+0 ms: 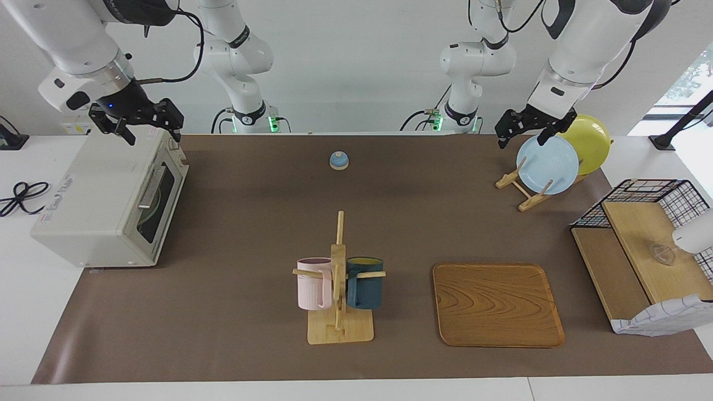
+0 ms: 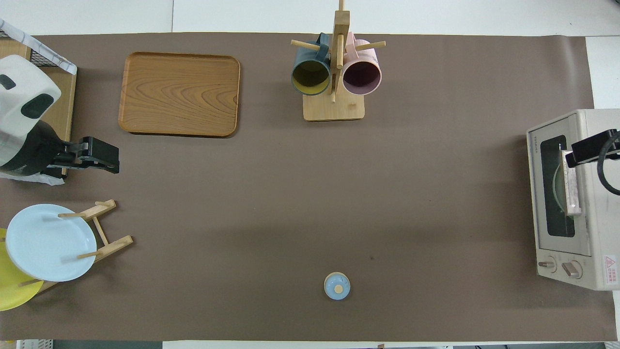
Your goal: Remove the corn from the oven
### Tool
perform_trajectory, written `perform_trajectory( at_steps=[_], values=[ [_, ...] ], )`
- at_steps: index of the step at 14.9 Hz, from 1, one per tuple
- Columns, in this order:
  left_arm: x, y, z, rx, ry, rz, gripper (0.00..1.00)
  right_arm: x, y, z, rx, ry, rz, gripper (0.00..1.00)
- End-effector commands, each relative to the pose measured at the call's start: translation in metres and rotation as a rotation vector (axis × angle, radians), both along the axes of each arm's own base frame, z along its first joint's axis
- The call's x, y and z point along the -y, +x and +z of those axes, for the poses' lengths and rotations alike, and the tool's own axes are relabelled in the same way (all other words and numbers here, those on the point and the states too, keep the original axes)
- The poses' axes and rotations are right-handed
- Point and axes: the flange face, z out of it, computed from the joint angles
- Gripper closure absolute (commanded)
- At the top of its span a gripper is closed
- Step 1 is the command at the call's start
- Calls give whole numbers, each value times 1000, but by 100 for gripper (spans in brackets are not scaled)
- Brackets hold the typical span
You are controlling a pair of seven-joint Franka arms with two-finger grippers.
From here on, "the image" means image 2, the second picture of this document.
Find glass oven door with handle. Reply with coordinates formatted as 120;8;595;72
527;112;594;257

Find wooden plate rack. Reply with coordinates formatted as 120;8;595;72
19;199;134;294

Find white plastic sheet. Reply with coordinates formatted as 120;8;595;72
0;172;66;186

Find dark blue mug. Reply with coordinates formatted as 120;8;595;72
291;33;332;96

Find pink mug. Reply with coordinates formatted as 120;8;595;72
341;32;383;96

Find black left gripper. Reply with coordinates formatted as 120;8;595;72
47;137;120;175

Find light blue plate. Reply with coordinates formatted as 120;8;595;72
6;204;97;282

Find wooden box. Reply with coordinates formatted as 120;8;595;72
0;29;78;177

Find pale green plate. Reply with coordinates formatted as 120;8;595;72
552;162;567;214

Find yellow plate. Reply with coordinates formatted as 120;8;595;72
0;228;44;312

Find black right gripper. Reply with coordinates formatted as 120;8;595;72
565;128;620;169

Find wooden serving tray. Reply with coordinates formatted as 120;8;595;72
118;52;241;138

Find wooden mug tree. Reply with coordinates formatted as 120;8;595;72
291;0;387;122

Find brown table mat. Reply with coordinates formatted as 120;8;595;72
0;33;618;342

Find beige toaster oven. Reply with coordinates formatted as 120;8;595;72
527;109;620;291

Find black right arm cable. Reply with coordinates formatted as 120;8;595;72
597;130;620;196

